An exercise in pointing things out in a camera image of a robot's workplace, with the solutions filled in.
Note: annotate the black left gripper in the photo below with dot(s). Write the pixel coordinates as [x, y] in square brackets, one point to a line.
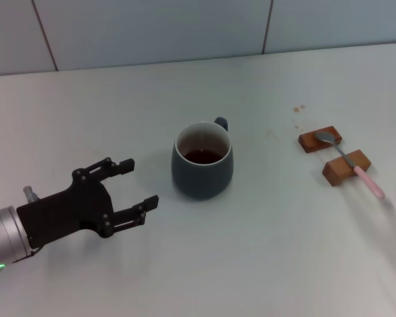
[66, 211]

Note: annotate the grey ceramic cup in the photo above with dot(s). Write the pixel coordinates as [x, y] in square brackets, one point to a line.
[201, 178]

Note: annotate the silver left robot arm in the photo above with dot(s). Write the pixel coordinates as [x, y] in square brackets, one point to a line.
[3, 231]

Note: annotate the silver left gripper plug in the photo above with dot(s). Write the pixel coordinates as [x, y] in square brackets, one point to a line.
[30, 194]

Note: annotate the flat dark wooden block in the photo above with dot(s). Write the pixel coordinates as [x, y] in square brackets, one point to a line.
[308, 144]

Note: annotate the notched light wooden block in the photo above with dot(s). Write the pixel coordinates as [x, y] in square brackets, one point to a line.
[336, 169]

